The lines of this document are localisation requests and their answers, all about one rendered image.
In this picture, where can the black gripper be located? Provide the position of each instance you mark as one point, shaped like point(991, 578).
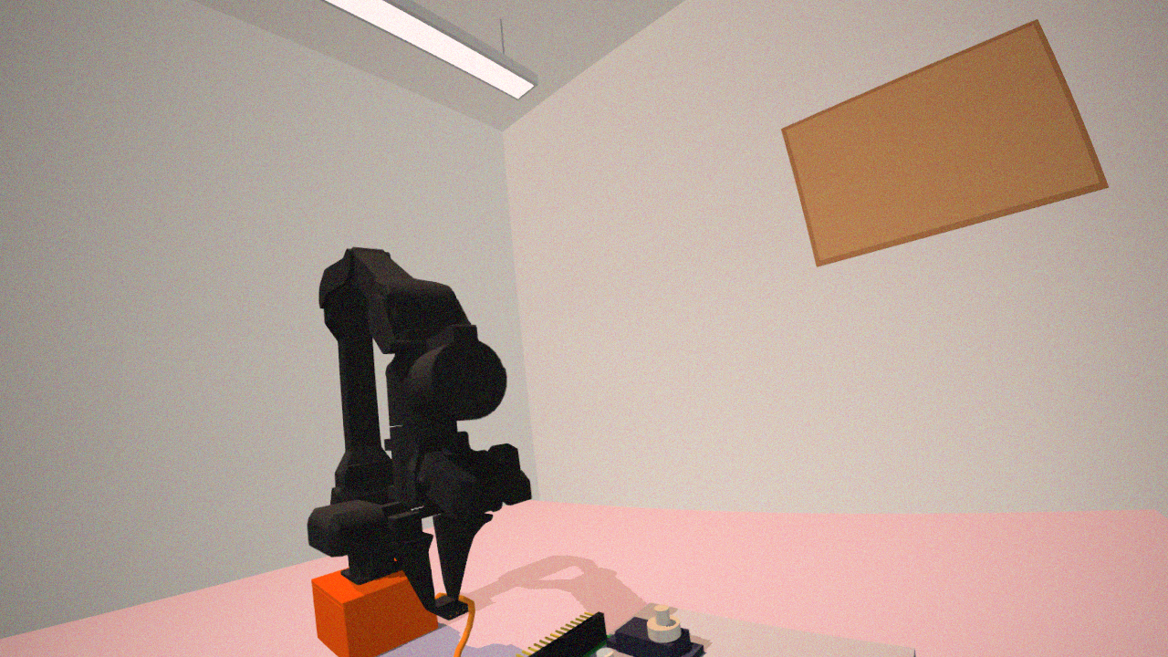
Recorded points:
point(345, 528)

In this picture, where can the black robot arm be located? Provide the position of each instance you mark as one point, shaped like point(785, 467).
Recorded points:
point(440, 372)

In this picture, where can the black pin header strip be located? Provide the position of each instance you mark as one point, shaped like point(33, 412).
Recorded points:
point(581, 641)

